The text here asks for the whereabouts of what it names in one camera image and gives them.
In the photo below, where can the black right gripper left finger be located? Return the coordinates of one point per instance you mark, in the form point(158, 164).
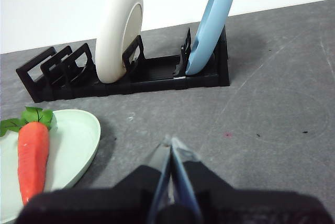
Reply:
point(104, 205)

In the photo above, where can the beige round plate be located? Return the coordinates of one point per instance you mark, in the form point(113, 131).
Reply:
point(112, 33)

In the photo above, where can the blue round plate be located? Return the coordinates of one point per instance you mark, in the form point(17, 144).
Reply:
point(209, 35)

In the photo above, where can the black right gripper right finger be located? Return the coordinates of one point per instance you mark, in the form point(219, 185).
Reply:
point(248, 208)

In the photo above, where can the pale green round plate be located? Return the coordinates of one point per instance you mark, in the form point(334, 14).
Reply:
point(73, 140)

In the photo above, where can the orange carrot with green leaves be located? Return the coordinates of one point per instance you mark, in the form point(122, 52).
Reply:
point(32, 161)

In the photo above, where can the black plate rack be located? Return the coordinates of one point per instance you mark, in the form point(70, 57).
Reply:
point(157, 78)

